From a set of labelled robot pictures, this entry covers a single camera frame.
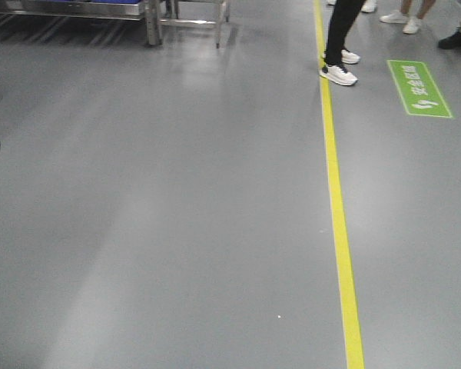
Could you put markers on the stainless steel shelf cart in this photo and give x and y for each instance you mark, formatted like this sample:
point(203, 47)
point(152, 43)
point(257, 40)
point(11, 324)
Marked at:
point(156, 14)

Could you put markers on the person with white sneakers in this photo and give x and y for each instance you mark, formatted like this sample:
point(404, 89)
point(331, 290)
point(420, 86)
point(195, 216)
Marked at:
point(411, 23)

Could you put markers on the green floor safety sign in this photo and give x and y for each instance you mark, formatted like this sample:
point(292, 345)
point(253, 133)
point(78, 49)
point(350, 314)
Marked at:
point(418, 90)

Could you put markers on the person in black trousers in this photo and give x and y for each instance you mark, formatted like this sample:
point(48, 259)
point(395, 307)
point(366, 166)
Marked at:
point(344, 15)

